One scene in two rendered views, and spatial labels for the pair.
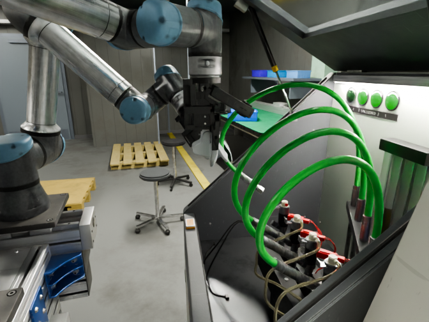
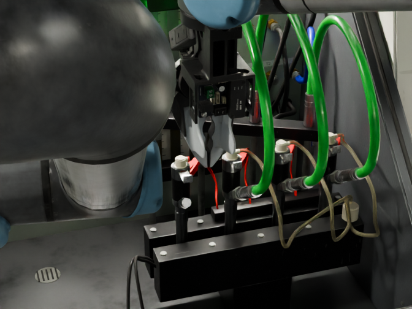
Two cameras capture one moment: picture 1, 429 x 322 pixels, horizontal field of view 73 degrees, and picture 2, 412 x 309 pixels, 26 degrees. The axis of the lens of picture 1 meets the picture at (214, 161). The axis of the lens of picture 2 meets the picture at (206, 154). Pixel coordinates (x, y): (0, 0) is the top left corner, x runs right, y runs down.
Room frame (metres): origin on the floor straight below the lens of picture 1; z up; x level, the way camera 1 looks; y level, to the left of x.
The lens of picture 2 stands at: (0.83, 0.94, 1.81)
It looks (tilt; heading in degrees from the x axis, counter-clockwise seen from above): 31 degrees down; 261
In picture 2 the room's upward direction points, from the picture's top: straight up
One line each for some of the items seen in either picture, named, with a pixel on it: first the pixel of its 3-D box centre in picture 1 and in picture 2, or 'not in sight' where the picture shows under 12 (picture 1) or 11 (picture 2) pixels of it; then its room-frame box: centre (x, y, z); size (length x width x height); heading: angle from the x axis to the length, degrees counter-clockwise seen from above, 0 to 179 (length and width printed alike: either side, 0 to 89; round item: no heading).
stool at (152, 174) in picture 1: (159, 198); not in sight; (2.59, 0.54, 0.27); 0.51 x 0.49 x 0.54; 14
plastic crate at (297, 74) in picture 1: (298, 74); not in sight; (3.77, -1.05, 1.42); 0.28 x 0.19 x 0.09; 16
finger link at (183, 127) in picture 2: not in sight; (189, 100); (0.71, 0.01, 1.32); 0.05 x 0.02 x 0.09; 8
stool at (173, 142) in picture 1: (175, 163); not in sight; (3.63, 0.51, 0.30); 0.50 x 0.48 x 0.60; 157
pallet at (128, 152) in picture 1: (138, 154); not in sight; (4.88, 1.33, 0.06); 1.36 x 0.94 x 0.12; 14
